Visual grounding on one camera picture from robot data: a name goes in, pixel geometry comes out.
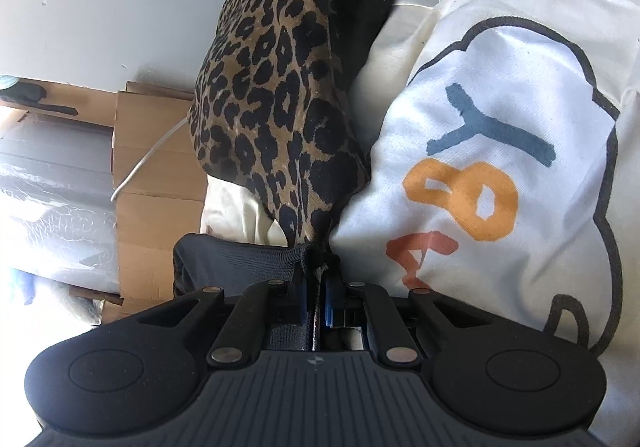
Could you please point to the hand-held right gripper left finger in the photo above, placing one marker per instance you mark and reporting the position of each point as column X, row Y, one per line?
column 295, row 302

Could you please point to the cream bear printed blanket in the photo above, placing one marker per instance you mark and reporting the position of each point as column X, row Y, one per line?
column 500, row 77

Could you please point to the tall cardboard box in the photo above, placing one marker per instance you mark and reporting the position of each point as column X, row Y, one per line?
column 85, row 102

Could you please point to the flat cardboard sheet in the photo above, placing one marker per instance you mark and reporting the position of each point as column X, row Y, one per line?
column 160, row 167

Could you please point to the leopard print garment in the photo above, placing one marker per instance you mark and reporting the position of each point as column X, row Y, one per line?
column 270, row 77

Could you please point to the plastic wrapped mattress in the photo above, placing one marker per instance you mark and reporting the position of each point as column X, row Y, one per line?
column 55, row 207

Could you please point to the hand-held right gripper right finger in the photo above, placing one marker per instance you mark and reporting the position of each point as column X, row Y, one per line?
column 330, row 312

